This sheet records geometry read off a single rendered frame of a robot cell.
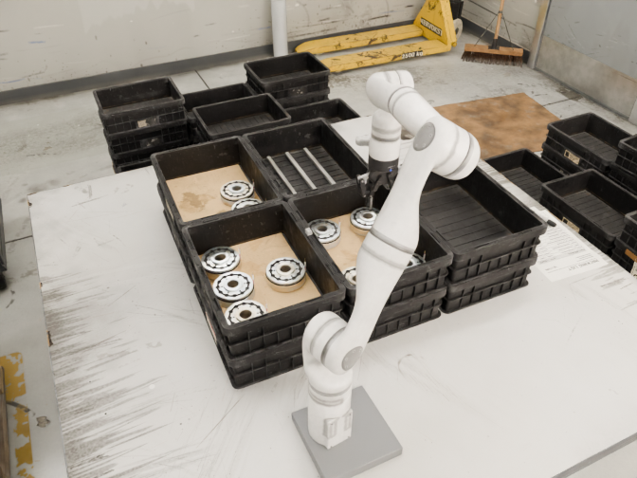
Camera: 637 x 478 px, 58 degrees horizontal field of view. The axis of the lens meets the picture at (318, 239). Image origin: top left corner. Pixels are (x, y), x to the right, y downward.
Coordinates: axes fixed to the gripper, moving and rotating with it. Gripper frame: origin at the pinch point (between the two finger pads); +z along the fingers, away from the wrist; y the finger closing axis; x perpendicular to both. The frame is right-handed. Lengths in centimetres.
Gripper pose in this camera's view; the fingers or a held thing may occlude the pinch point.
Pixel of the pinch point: (379, 200)
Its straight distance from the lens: 150.6
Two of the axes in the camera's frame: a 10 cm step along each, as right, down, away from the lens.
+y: 9.2, -2.5, 3.1
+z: 0.0, 7.7, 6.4
